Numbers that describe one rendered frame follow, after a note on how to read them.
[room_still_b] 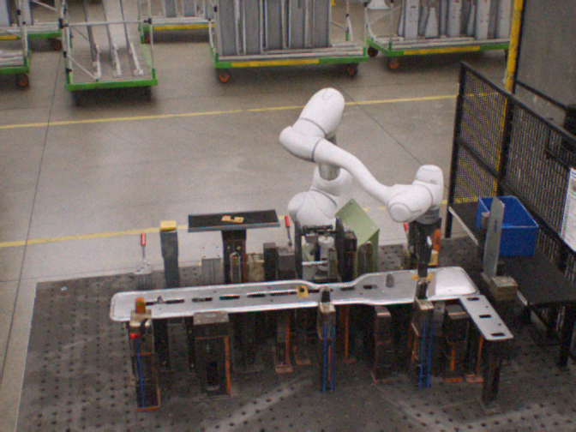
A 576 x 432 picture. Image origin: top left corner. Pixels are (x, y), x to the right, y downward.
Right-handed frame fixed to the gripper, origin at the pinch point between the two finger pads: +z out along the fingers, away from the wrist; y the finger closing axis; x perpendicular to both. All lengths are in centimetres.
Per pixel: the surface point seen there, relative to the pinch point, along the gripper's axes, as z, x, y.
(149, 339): 6, -103, 24
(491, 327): 6.5, 14.8, 33.9
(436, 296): 6.5, 2.6, 10.4
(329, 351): 19.3, -39.9, 21.0
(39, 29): 76, -284, -892
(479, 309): 6.5, 15.2, 21.5
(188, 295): 6, -89, -4
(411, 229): -9.1, -0.4, -15.4
